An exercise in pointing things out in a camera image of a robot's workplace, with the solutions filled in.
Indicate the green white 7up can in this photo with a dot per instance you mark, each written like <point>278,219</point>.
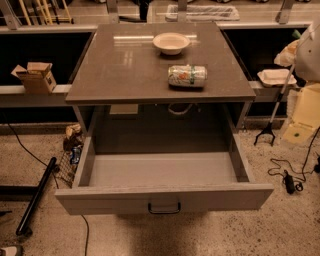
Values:
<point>187,76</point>

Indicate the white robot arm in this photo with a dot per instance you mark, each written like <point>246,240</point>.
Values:
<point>304,53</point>

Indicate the open grey top drawer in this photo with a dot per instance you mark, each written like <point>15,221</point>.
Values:
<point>129,161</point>

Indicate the grey cabinet with countertop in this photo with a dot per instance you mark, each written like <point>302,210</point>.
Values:
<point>122,66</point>

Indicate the white paper bowl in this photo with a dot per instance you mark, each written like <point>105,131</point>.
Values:
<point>171,43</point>

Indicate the reacher grabber tool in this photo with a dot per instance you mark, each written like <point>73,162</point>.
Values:
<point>268,129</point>

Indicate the clear plastic tray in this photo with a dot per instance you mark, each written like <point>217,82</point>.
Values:
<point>207,13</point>

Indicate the black metal pole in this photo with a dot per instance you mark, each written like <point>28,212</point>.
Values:
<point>23,227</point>

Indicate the white takeout clamshell container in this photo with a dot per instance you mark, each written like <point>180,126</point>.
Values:
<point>273,77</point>

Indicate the open cardboard box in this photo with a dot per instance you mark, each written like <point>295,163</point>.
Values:
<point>37,77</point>

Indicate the yellow wooden sticks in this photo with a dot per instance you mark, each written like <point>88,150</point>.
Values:
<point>45,12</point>

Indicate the black drawer handle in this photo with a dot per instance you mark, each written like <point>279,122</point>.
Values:
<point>164,210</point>

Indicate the wire basket with snacks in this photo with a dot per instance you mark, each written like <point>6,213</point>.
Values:
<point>72,149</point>

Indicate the black power adapter with cable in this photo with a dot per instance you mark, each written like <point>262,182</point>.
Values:
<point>292,180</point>

